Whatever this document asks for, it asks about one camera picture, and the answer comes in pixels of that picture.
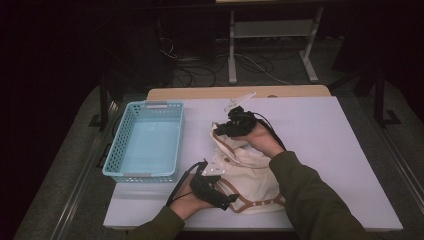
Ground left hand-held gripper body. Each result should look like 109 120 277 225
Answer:
189 159 228 205

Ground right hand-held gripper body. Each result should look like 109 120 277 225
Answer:
223 92 259 138

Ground white cloth bag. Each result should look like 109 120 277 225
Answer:
209 121 288 215

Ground light blue plastic basket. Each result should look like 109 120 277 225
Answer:
101 100 185 184

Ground person's left hand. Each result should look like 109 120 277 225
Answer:
169 175 215 221

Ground person's right hand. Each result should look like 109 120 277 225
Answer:
239 122 286 160

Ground wooden table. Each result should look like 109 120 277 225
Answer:
146 84 332 101

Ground white metal stand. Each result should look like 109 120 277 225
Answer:
227 6 325 85

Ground white cover board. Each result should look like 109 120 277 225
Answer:
103 96 404 232

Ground black metal stand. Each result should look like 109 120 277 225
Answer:
372 64 403 129
88 71 112 132

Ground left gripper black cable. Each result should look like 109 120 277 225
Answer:
165 160 209 208

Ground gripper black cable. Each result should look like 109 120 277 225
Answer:
165 160 209 208
253 112 288 151

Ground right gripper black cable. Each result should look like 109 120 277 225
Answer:
253 112 288 151

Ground white floor cable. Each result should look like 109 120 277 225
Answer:
216 52 292 86

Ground tangle of black floor cables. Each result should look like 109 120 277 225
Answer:
159 34 301 88

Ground grey metal floor rail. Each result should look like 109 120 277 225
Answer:
49 99 123 240
358 96 424 204

